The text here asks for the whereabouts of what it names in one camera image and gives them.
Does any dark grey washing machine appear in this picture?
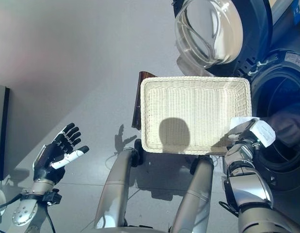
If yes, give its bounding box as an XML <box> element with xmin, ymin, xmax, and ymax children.
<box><xmin>233</xmin><ymin>0</ymin><xmax>300</xmax><ymax>195</ymax></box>

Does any white wicker laundry basket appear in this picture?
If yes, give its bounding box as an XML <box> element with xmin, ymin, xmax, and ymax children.
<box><xmin>140</xmin><ymin>76</ymin><xmax>253</xmax><ymax>156</ymax></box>

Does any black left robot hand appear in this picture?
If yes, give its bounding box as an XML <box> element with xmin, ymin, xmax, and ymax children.
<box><xmin>32</xmin><ymin>123</ymin><xmax>90</xmax><ymax>186</ymax></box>

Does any round glass washing machine door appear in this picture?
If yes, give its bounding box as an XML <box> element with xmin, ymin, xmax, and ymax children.
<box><xmin>171</xmin><ymin>0</ymin><xmax>273</xmax><ymax>76</ymax></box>

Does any thin white floor cable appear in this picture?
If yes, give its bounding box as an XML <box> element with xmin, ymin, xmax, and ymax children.
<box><xmin>105</xmin><ymin>150</ymin><xmax>141</xmax><ymax>202</ymax></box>

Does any grey cabinet with black edge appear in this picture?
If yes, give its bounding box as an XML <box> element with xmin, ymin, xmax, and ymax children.
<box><xmin>0</xmin><ymin>83</ymin><xmax>10</xmax><ymax>183</ymax></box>

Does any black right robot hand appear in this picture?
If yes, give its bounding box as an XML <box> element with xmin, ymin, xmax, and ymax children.
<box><xmin>227</xmin><ymin>117</ymin><xmax>276</xmax><ymax>149</ymax></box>

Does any brown wooden stool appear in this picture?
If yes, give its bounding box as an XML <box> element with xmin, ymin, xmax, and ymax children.
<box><xmin>131</xmin><ymin>71</ymin><xmax>158</xmax><ymax>129</ymax></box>

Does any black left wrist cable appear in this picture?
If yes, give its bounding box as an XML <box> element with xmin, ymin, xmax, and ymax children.
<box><xmin>0</xmin><ymin>193</ymin><xmax>56</xmax><ymax>233</ymax></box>

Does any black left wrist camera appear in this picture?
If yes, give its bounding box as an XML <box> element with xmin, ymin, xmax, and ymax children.
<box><xmin>42</xmin><ymin>189</ymin><xmax>63</xmax><ymax>206</ymax></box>

